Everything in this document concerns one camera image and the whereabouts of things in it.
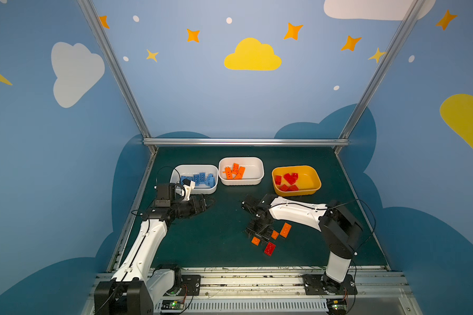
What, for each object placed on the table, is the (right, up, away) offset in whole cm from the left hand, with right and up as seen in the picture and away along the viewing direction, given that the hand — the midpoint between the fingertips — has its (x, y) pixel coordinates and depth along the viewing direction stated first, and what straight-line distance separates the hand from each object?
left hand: (210, 202), depth 80 cm
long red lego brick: (+41, +8, +27) cm, 50 cm away
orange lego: (+6, +13, +30) cm, 33 cm away
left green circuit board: (-12, -36, -9) cm, 39 cm away
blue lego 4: (-2, +8, +20) cm, 22 cm away
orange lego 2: (+34, -14, +9) cm, 38 cm away
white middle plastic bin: (+13, +13, +31) cm, 36 cm away
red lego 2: (+41, +4, +22) cm, 47 cm away
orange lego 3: (+28, -16, +7) cm, 33 cm away
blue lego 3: (-8, +9, +25) cm, 27 cm away
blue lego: (-19, +8, +25) cm, 33 cm away
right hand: (+18, -16, +5) cm, 25 cm away
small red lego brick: (+33, +8, +25) cm, 42 cm away
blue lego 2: (-11, +8, +25) cm, 28 cm away
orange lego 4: (+20, -18, +6) cm, 27 cm away
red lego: (+36, +4, +22) cm, 42 cm away
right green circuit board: (+49, -37, -8) cm, 62 cm away
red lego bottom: (+25, -20, +2) cm, 32 cm away
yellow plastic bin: (+50, +6, +26) cm, 57 cm away
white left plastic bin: (-15, +13, +26) cm, 33 cm away
